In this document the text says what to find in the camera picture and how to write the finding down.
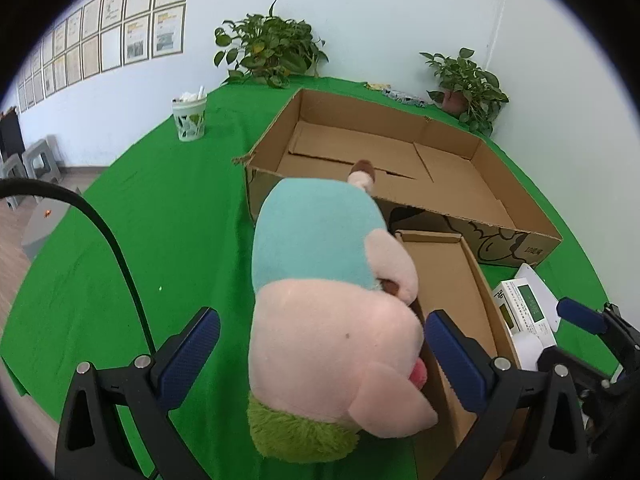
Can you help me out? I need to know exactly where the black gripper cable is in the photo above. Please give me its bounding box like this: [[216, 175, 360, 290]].
[[0, 177, 162, 480]]

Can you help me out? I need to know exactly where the large potted green plant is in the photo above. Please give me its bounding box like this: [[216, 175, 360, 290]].
[[214, 0, 330, 90]]

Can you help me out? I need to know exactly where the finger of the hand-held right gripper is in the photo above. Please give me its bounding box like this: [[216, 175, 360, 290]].
[[556, 297, 640, 361], [572, 360, 628, 403]]

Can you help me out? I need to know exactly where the white plastic device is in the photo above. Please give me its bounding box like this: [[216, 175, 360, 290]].
[[514, 262, 560, 372]]

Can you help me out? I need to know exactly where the small cardboard box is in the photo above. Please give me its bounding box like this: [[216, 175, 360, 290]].
[[393, 230, 531, 480]]

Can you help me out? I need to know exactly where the small potted green plant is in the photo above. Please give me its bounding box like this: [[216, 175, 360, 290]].
[[419, 47, 511, 137]]

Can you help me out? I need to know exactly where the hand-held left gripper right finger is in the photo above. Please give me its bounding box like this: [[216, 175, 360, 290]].
[[424, 310, 588, 480]]

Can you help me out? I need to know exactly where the patterned snack packet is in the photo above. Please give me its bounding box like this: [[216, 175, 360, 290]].
[[381, 88, 431, 107]]

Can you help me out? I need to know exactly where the grey round base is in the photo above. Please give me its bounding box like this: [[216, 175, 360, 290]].
[[20, 185, 84, 262]]

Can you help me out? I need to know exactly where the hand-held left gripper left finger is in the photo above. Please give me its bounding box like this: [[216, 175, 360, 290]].
[[55, 306, 222, 480]]

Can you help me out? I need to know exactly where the green patterned cup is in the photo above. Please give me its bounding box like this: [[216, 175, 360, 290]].
[[171, 85, 208, 142]]

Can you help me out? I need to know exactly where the large cardboard box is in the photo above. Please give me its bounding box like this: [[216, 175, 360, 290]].
[[232, 87, 563, 267]]

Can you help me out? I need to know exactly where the black monitor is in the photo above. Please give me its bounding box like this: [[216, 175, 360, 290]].
[[0, 107, 26, 157]]

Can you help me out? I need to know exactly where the white medicine box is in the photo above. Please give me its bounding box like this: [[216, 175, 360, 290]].
[[491, 279, 560, 350]]

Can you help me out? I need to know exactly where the grey plastic stool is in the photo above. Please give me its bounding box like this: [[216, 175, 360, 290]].
[[22, 135, 62, 184], [0, 155, 27, 209]]

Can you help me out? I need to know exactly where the green tablecloth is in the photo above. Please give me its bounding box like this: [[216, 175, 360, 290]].
[[0, 76, 623, 480]]

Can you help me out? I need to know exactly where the wall of framed certificates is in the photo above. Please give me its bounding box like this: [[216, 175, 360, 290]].
[[15, 0, 193, 111]]

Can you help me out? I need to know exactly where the pink pig plush toy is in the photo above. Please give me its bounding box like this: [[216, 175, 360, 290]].
[[246, 159, 440, 463]]

